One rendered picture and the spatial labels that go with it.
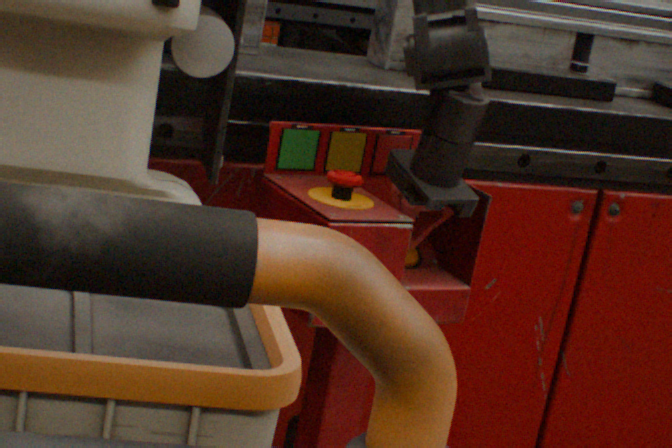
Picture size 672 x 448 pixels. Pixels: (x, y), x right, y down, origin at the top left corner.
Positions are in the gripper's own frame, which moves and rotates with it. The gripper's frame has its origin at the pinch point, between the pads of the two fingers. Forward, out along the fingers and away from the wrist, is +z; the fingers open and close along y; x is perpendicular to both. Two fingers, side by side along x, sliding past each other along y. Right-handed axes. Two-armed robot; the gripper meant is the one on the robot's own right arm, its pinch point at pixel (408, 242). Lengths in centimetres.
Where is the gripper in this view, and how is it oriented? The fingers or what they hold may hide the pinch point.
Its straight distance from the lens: 147.6
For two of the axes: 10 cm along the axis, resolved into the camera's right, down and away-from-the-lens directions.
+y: -4.1, -5.7, 7.2
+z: -2.7, 8.2, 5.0
